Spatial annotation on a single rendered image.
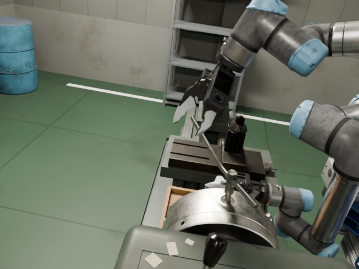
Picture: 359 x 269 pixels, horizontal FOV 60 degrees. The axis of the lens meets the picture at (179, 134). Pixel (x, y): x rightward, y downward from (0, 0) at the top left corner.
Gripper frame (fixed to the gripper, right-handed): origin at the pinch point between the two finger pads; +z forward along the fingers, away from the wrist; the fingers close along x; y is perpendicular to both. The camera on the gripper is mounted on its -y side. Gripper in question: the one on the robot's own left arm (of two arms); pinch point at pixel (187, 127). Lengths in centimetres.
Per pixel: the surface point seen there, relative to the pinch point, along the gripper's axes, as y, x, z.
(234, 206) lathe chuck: -11.9, -18.4, 6.2
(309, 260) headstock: -25.9, -30.4, -0.9
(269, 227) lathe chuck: -12.4, -28.7, 6.2
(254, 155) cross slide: 57, -46, 24
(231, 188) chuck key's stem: -10.9, -15.1, 2.6
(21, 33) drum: 279, 172, 141
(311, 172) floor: 203, -173, 75
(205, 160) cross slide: 46, -25, 33
